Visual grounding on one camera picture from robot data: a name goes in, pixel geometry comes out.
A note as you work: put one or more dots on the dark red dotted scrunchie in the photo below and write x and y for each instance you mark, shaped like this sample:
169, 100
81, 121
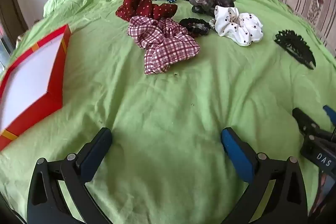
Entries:
139, 5

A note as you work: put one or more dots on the grey sheer scrunchie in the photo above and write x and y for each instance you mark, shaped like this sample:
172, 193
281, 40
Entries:
202, 1

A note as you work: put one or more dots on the black scrunchie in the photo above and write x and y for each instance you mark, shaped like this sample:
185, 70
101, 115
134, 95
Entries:
187, 23

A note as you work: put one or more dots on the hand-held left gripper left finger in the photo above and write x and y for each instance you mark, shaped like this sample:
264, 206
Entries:
95, 153

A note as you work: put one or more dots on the red white plaid scrunchie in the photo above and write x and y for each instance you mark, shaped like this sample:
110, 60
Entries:
168, 43

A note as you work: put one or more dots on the red cardboard box tray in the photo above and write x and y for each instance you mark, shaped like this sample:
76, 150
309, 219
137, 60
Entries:
31, 74

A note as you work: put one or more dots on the green blanket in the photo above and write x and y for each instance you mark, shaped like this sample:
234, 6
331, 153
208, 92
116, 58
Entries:
170, 98

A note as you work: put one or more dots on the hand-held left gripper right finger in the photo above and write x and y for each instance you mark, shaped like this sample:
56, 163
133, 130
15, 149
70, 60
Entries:
236, 153

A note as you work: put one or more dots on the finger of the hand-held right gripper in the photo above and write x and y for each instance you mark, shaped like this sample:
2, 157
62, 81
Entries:
330, 115
304, 121

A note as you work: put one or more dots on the white dotted scrunchie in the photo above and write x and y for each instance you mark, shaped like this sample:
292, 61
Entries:
236, 27

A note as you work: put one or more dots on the black hair comb clip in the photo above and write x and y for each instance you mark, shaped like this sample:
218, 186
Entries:
294, 44

